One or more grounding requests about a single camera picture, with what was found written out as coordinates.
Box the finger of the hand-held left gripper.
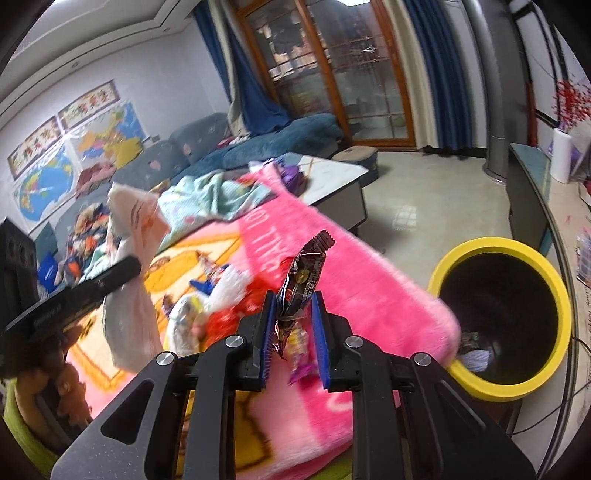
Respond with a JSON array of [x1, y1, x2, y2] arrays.
[[69, 256, 142, 301]]

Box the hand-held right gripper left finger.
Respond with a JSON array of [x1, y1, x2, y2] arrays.
[[50, 291, 278, 480]]

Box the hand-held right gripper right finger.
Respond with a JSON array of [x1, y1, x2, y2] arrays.
[[310, 292, 537, 480]]

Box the purple yellow snack packet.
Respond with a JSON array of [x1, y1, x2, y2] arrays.
[[284, 320, 320, 387]]

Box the white plastic bag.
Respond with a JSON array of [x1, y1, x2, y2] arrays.
[[102, 182, 171, 372]]

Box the dark red snack wrapper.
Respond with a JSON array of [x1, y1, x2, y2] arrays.
[[276, 229, 336, 361]]

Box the yellow rimmed black bin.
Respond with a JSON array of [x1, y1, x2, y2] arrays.
[[427, 237, 573, 401]]

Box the person's left hand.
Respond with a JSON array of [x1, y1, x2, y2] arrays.
[[14, 323, 90, 444]]

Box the blue paper bag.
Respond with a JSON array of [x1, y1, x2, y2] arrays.
[[37, 256, 63, 294]]

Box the colourful cloth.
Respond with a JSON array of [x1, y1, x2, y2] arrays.
[[65, 203, 114, 282]]

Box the white snack wrapper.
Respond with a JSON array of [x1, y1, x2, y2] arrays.
[[210, 265, 250, 315]]

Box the round white yellow bag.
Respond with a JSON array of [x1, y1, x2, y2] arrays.
[[165, 295, 208, 358]]

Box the crumpled blue wrapper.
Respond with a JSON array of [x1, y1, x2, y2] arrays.
[[188, 264, 232, 298]]

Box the pink printed blanket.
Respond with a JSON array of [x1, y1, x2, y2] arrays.
[[65, 164, 462, 480]]

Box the world map poster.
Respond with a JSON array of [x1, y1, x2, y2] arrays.
[[13, 143, 77, 222]]

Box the light blue patterned cloth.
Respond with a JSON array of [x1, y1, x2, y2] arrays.
[[157, 171, 278, 250]]

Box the grey sofa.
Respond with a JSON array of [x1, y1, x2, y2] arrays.
[[28, 112, 345, 296]]

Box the long picture strip poster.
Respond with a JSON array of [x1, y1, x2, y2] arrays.
[[58, 79, 122, 130], [7, 115, 61, 181]]

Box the yellow country map poster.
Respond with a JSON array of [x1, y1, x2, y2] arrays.
[[69, 102, 146, 174]]

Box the white coffee table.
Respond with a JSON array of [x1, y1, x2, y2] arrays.
[[272, 152, 370, 236]]

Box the white foam net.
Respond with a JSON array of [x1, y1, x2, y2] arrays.
[[462, 348, 491, 372]]

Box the purple bag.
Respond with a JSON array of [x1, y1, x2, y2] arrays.
[[279, 164, 308, 195]]

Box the brown upholstered stool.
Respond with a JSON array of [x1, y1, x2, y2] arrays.
[[331, 145, 380, 188]]

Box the blue plush blanket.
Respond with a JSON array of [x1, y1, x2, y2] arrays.
[[185, 113, 345, 176]]

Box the blue curtain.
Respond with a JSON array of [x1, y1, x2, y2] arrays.
[[402, 0, 476, 151], [191, 0, 291, 139]]

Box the glass topped side cabinet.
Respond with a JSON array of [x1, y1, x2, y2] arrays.
[[506, 142, 591, 462]]

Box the wooden framed glass door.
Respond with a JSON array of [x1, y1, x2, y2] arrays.
[[231, 0, 416, 148]]

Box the cream curtain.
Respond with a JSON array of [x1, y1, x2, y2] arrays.
[[369, 0, 435, 151]]

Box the white paper towel roll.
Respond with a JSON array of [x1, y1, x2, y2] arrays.
[[549, 128, 575, 184]]

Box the grey tower air conditioner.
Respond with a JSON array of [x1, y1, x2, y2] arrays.
[[462, 0, 527, 185]]

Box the red flower decoration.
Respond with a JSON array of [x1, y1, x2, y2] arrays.
[[551, 69, 591, 134]]

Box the black cable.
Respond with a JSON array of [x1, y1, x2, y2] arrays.
[[505, 335, 591, 439]]

